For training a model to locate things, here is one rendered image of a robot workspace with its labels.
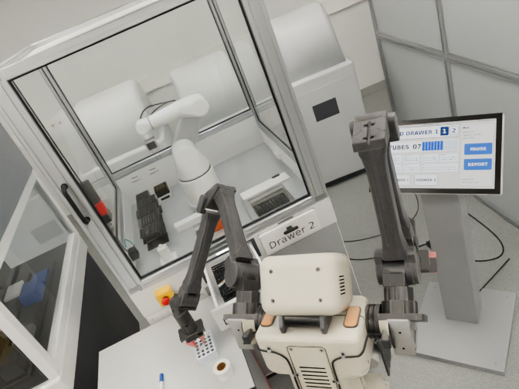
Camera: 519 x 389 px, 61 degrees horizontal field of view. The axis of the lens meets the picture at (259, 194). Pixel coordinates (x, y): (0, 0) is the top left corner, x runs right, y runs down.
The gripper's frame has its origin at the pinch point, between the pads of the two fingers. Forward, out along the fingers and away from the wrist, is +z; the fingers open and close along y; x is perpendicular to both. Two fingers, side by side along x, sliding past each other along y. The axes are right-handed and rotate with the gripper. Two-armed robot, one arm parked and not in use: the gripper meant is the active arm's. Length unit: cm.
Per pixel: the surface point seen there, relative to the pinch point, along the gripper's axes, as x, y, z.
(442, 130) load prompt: -9, -125, -36
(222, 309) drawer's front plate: -0.5, -14.5, -10.6
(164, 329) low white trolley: -25.0, 15.2, 6.1
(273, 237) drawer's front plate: -32, -47, -8
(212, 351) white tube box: 5.1, -3.7, 1.6
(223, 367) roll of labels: 12.7, -5.7, 3.8
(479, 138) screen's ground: 3, -132, -33
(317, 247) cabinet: -34, -66, 11
